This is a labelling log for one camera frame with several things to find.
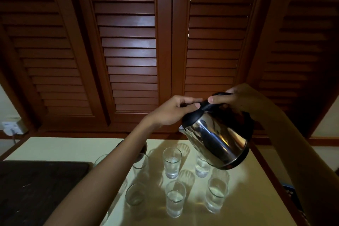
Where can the person's left hand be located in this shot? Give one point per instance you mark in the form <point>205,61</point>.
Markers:
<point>166,113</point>

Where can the group of clear drinking glasses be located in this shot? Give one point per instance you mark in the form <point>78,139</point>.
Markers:
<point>173,196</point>

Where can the person's left forearm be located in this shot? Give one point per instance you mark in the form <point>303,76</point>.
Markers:
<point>106,175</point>

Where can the white power plug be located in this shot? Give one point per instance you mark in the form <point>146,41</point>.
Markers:
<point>9,127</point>

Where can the brown louvered wooden door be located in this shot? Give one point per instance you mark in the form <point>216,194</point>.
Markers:
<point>45,48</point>
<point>304,35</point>
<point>129,48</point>
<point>214,35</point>

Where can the person's right forearm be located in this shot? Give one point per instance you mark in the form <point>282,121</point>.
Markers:
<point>302,159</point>

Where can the person's right hand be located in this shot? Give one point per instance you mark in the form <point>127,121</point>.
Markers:
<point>247,100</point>

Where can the dark brown tray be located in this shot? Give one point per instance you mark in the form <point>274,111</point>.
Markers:
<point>37,191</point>

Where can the blue plastic basket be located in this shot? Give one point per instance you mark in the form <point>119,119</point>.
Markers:
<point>291,196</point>

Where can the white wall socket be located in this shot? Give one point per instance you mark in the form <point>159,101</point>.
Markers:
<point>20,125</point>

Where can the black kettle base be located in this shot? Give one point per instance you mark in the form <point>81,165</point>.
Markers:
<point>141,147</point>

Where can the person's left thumb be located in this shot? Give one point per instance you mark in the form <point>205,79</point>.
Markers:
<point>192,106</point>

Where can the person's right thumb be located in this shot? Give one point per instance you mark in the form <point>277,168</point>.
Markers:
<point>217,99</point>

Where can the stainless steel electric kettle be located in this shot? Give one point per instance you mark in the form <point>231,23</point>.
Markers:
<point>217,138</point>

